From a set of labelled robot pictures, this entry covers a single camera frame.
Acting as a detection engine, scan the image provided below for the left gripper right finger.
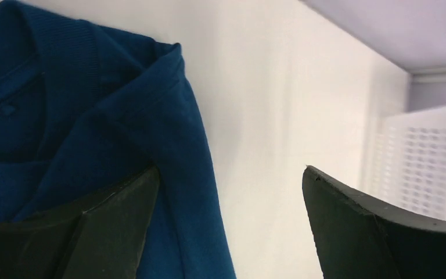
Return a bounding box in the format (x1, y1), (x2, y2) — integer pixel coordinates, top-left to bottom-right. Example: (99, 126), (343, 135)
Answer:
(302, 166), (446, 278)

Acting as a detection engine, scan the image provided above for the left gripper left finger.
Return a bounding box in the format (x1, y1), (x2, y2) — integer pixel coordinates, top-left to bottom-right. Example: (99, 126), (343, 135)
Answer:
(0, 167), (160, 278)

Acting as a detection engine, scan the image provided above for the dark blue t shirt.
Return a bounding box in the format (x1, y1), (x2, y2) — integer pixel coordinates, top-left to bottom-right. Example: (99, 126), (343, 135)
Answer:
(0, 1), (235, 278)

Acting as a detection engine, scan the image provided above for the white plastic basket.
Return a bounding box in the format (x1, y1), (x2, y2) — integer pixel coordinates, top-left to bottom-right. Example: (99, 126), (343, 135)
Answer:
(361, 106), (446, 221)

